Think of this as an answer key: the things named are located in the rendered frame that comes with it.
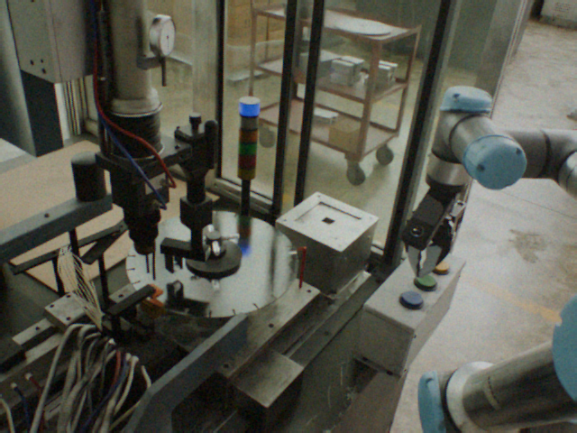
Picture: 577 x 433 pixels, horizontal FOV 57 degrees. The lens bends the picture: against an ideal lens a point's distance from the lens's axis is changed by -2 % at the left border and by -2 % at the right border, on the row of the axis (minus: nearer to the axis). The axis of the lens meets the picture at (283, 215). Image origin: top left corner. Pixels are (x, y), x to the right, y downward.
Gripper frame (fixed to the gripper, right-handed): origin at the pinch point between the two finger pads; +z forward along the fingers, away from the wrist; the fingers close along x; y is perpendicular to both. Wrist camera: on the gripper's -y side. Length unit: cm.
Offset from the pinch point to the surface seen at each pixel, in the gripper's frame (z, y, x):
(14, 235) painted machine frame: -7, -47, 55
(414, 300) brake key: 6.4, -0.1, -0.7
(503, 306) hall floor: 97, 132, -6
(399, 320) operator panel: 7.4, -5.9, -0.6
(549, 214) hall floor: 97, 234, -4
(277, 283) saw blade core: 2.1, -17.7, 19.9
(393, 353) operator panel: 15.7, -6.1, -1.1
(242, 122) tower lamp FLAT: -14, 5, 48
